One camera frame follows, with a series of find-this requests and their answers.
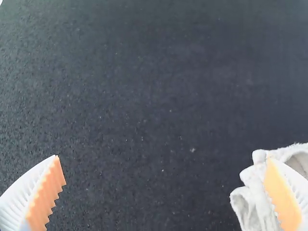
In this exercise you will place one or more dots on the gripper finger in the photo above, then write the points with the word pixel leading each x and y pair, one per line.
pixel 21 207
pixel 286 190

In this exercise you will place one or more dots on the pale towel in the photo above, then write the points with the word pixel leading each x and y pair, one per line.
pixel 250 211

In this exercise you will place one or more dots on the black mat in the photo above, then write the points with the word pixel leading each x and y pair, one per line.
pixel 144 84

